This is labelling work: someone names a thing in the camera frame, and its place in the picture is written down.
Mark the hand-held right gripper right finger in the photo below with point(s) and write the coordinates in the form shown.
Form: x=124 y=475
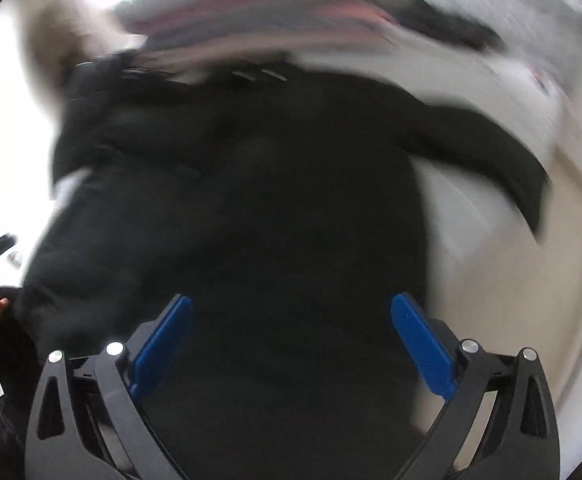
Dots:
x=421 y=345

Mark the grey padded headboard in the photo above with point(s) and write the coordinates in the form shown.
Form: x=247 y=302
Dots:
x=521 y=10

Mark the black long-sleeved garment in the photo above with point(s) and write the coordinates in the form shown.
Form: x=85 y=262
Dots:
x=271 y=210

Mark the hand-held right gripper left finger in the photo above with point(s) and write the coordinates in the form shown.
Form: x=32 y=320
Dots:
x=163 y=345

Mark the small black cloth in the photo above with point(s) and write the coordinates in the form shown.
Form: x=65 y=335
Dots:
x=451 y=25

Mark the bed with white quilted cover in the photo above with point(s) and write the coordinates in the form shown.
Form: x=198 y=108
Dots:
x=461 y=200

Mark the stack of folded blankets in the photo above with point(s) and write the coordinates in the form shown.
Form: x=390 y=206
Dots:
x=271 y=20

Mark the beige hanging garment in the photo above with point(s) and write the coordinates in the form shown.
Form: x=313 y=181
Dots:
x=56 y=35

